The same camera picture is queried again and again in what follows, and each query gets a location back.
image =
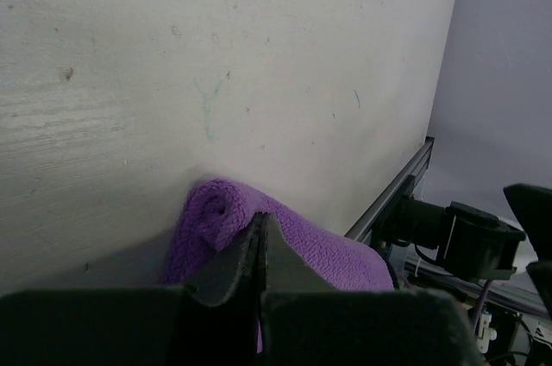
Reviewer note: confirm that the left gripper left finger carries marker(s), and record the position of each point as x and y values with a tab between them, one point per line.
210	319

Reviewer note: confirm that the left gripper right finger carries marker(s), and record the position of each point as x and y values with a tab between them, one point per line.
306	321

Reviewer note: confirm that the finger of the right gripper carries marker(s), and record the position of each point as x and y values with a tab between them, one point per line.
531	205

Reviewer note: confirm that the purple grey towel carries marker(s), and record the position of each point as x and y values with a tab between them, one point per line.
217	210

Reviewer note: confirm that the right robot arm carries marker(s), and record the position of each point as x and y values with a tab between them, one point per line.
475	245

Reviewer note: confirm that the aluminium mounting rail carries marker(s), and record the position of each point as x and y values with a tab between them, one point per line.
405	183

